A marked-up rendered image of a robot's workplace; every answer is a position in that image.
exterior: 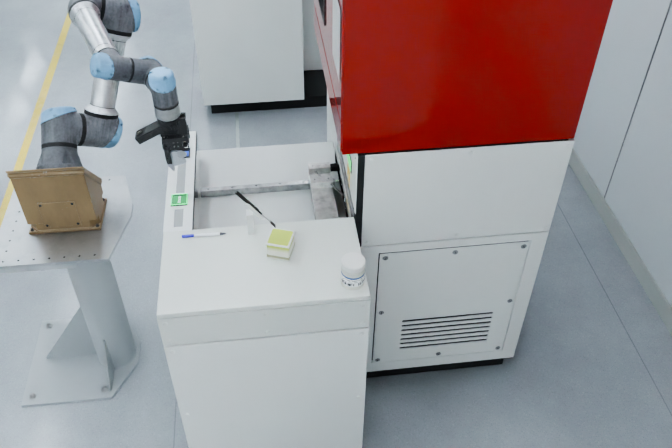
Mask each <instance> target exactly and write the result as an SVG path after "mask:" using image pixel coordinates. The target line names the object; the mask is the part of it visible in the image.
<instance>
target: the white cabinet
mask: <svg viewBox="0 0 672 448"><path fill-rule="evenodd" d="M368 340H369V326H368V327H358V328H348V329H337V330H327V331H316V332H306V333H295V334H285V335H274V336H264V337H253V338H242V339H232V340H221V341H211V342H200V343H190V344H179V345H169V346H164V351H165V355H166V359H167V363H168V367H169V371H170V375H171V379H172V383H173V387H174V391H175V395H176V399H177V403H178V407H179V411H180V415H181V419H182V423H183V427H184V431H185V435H186V439H187V443H188V447H189V448H362V440H363V424H364V407H365V390H366V373H367V357H368Z"/></svg>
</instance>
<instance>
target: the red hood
mask: <svg viewBox="0 0 672 448"><path fill-rule="evenodd" d="M612 2H613V0H314V29H315V34H316V38H317V43H318V48H319V53H320V57H321V62H322V67H323V71H324V76H325V81H326V86H327V90H328V95H329V100H330V105H331V109H332V114H333V119H334V124H335V128H336V133H337V138H338V143H339V147H340V152H342V155H346V154H360V153H374V152H388V151H403V150H417V149H431V148H445V147H460V146H474V145H488V144H502V143H517V142H531V141H545V140H559V139H573V138H574V137H575V133H576V130H577V126H578V123H579V119H580V116H581V112H582V109H583V105H584V101H585V98H586V94H587V91H588V87H589V84H590V80H591V77H592V73H593V70H594V66H595V63H596V59H597V55H598V52H599V48H600V45H601V41H602V38H603V34H604V31H605V27H606V24H607V20H608V17H609V13H610V9H611V6H612Z"/></svg>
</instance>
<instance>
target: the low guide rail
mask: <svg viewBox="0 0 672 448"><path fill-rule="evenodd" d="M307 189H310V182H309V180H303V181H290V182H276V183H263V184H249V185H236V186H222V187H208V188H200V194H201V197H214V196H227V195H236V194H235V192H234V190H236V191H238V192H240V193H241V194H254V193H267V192H281V191H294V190H307Z"/></svg>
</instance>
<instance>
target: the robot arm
mask: <svg viewBox="0 0 672 448"><path fill-rule="evenodd" d="M67 10H68V16H69V18H70V20H71V22H72V23H73V24H74V25H75V26H76V27H78V29H79V31H80V33H81V35H82V37H83V39H84V41H85V43H86V45H87V47H88V49H89V51H90V53H91V55H92V57H91V60H90V72H91V75H92V76H93V77H94V80H93V87H92V93H91V100H90V104H89V105H87V106H86V107H85V109H84V113H77V110H76V108H75V107H72V106H58V107H52V108H48V109H46V110H44V111H43V112H42V113H41V123H40V125H41V155H40V158H39V161H38V164H37V167H36V169H49V168H66V167H83V165H82V163H81V160H80V157H79V155H78V147H77V146H83V147H97V148H112V147H114V146H116V145H117V144H118V142H119V140H120V138H121V135H122V131H123V127H122V125H123V122H122V119H121V118H120V117H118V115H119V113H118V111H117V110H116V108H115V106H116V100H117V94H118V88H119V82H120V81H121V82H128V83H135V84H142V85H146V87H147V88H148V89H149V91H150V92H151V94H152V99H153V104H154V109H155V115H156V118H157V121H155V122H153V123H151V124H149V125H147V126H145V127H143V128H142V129H140V130H138V131H136V135H135V140H136V141H137V142H138V143H139V144H142V143H144V142H146V141H148V140H150V139H151V138H153V137H155V136H157V135H159V134H160V136H161V137H162V147H163V150H164V153H165V158H166V162H167V164H168V166H169V167H170V168H171V169H172V170H173V171H175V166H178V165H181V164H185V163H186V159H185V158H184V157H186V155H187V153H186V152H185V151H190V150H189V144H188V143H190V142H189V138H190V133H189V127H188V125H187V123H186V112H180V106H179V100H178V94H177V88H176V79H175V77H174V73H173V71H172V70H171V69H170V68H167V67H162V65H161V63H160V62H159V61H157V60H156V59H155V58H154V57H152V56H143V57H141V58H139V59H136V58H130V57H124V51H125V45H126V41H127V40H128V39H130V38H131V37H132V32H136V31H138V29H139V27H140V24H141V10H140V6H139V3H138V2H137V0H69V3H68V8H67ZM187 145H188V148H185V147H187Z"/></svg>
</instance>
